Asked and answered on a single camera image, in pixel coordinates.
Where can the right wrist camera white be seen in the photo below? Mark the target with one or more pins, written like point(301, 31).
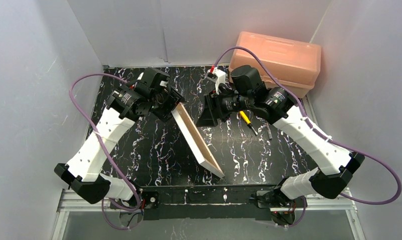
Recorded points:
point(218, 77)

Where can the yellow handled screwdriver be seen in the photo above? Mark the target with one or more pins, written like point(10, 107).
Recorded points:
point(248, 122)

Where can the pink plastic storage box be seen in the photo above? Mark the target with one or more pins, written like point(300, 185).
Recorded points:
point(295, 64)

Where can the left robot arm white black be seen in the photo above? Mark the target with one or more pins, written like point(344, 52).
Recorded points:
point(91, 172)

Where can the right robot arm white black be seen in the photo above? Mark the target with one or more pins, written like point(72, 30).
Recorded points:
point(335, 165)

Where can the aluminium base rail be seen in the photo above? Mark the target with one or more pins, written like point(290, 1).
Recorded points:
point(71, 202)

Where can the white wooden photo frame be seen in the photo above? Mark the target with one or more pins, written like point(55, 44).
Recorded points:
point(198, 146)

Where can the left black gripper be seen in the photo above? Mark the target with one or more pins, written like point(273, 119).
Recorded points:
point(169, 104)

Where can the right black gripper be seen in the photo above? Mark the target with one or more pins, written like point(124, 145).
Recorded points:
point(213, 108)

